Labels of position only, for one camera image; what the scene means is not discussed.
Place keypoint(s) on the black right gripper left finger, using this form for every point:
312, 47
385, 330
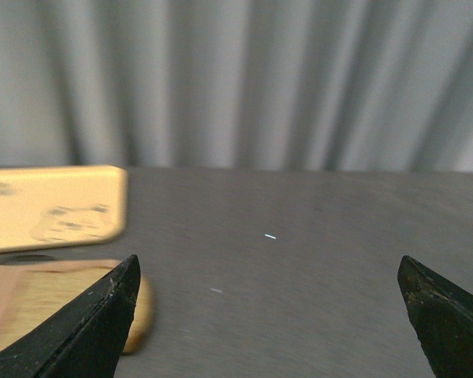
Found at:
86, 337

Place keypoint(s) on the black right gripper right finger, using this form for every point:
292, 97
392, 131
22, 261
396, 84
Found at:
441, 314

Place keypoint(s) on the bamboo cutting board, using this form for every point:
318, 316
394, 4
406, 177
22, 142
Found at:
30, 294

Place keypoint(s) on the yellow bear tray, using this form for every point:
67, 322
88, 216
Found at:
52, 207

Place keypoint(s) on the grey curtain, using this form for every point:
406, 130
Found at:
274, 85

